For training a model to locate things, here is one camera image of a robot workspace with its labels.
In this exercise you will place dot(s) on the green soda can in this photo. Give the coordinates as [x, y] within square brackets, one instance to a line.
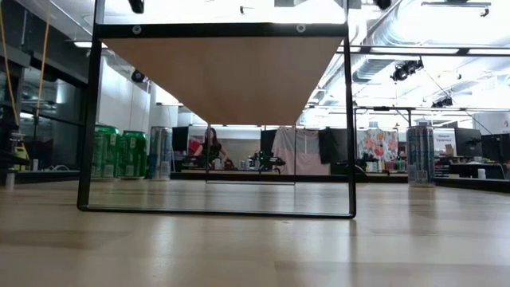
[133, 153]
[107, 151]

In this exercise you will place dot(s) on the slim silver blue can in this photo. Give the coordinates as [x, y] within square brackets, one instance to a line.
[421, 155]
[161, 153]

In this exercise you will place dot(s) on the ceiling light panel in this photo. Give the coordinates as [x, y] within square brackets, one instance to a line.
[83, 44]

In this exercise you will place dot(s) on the black ceiling spotlight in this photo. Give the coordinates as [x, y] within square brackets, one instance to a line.
[406, 68]
[442, 103]

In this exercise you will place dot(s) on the black monitor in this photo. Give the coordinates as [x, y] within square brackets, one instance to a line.
[468, 141]
[496, 147]
[180, 138]
[267, 141]

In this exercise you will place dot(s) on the floral cloth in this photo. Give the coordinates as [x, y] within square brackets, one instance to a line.
[377, 145]

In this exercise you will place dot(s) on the white sign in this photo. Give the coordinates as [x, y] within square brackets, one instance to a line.
[444, 139]

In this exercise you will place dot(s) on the black hanging garment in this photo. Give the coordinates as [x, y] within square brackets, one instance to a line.
[332, 145]

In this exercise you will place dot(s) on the person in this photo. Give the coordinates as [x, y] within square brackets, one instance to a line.
[212, 145]

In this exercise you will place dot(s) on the pale hanging cloth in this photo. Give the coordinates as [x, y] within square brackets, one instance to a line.
[303, 149]

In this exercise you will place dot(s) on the yellow device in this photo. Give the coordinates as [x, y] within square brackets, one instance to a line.
[20, 153]

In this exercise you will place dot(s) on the white cup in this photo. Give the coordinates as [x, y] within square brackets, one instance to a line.
[35, 164]
[481, 173]

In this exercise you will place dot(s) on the black background robot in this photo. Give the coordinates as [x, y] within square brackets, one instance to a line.
[267, 161]

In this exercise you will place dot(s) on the white cylinder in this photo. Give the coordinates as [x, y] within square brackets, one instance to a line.
[10, 178]

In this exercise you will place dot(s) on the round black ceiling camera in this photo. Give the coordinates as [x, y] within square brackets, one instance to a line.
[138, 75]

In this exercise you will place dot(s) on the black gantry frame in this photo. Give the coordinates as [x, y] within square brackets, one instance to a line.
[382, 108]

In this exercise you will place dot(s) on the wooden shelf black metal frame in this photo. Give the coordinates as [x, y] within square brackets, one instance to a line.
[223, 79]

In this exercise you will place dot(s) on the black aluminium table frame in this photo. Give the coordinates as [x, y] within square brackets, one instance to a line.
[318, 178]

